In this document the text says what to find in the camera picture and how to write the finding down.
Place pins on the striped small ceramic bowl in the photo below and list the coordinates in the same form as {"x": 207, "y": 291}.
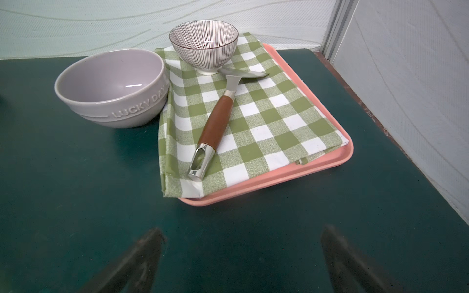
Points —
{"x": 206, "y": 45}

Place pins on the wooden handled metal spatula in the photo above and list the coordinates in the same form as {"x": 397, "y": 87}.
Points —
{"x": 217, "y": 122}

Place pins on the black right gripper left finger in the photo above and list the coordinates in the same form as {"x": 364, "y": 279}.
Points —
{"x": 132, "y": 272}

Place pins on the green white checkered cloth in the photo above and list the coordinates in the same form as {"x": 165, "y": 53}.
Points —
{"x": 272, "y": 123}

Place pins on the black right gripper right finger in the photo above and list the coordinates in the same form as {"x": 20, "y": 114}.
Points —
{"x": 349, "y": 269}

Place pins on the pink plastic tray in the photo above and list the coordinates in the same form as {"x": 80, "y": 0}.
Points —
{"x": 330, "y": 160}

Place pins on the lilac ceramic bowl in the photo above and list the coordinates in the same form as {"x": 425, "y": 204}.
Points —
{"x": 116, "y": 89}

